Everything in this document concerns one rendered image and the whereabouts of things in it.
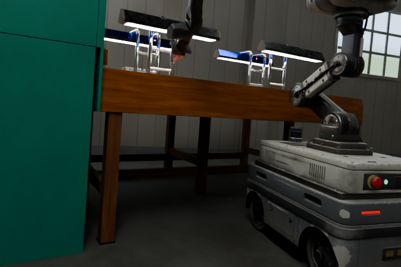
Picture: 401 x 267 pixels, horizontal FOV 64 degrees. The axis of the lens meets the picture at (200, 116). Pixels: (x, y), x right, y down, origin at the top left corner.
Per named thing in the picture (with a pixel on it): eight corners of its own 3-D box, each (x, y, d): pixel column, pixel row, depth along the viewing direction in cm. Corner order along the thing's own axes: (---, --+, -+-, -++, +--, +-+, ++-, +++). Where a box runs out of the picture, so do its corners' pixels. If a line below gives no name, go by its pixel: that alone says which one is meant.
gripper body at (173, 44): (169, 43, 158) (174, 31, 153) (187, 46, 163) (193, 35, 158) (172, 52, 155) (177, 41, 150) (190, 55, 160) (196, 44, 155)
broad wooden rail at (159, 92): (360, 125, 226) (362, 99, 226) (97, 111, 134) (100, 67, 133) (345, 123, 237) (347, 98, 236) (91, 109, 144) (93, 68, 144)
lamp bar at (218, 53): (274, 66, 295) (275, 58, 294) (218, 56, 263) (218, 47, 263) (268, 67, 301) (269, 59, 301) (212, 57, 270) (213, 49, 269)
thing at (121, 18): (221, 40, 197) (222, 28, 197) (122, 21, 165) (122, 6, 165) (214, 42, 204) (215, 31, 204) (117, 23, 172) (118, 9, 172)
